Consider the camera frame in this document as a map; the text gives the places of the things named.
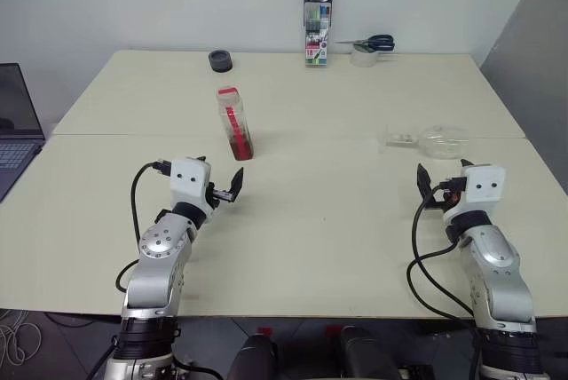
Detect white floor cable bundle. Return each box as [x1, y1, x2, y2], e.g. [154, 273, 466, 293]
[0, 307, 43, 368]

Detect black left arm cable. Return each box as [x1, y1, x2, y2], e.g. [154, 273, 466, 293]
[115, 159, 173, 293]

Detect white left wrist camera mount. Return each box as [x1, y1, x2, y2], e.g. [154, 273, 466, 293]
[170, 157, 215, 218]

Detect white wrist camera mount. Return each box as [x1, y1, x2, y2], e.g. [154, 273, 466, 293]
[170, 157, 215, 218]
[460, 163, 508, 215]

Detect marker pen set box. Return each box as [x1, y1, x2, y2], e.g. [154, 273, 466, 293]
[303, 0, 335, 67]

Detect dark rounded shape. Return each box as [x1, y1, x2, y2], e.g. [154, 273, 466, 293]
[229, 332, 280, 380]
[338, 325, 401, 380]

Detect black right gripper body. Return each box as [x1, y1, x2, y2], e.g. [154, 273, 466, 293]
[424, 188, 463, 214]

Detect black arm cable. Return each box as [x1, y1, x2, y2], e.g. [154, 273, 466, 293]
[115, 159, 173, 293]
[406, 178, 483, 330]

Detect blue handled scissors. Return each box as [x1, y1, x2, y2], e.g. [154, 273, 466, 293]
[334, 33, 397, 53]

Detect black round tape roll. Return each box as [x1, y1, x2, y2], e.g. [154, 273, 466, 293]
[208, 48, 234, 74]

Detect clear bottle with red contents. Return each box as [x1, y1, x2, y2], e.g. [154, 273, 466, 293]
[215, 85, 256, 162]

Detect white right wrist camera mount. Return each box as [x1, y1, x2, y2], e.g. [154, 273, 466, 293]
[460, 163, 508, 215]

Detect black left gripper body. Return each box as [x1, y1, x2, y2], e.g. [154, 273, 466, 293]
[204, 181, 237, 213]

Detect clear wine glass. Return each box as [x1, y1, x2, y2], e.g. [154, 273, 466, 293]
[378, 123, 472, 161]

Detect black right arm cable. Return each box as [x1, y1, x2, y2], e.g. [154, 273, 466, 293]
[406, 178, 483, 330]

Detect clear tape roll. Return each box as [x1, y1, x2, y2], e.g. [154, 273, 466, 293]
[350, 44, 380, 67]

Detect dark grey laptop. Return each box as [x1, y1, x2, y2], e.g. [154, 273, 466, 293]
[0, 62, 47, 203]

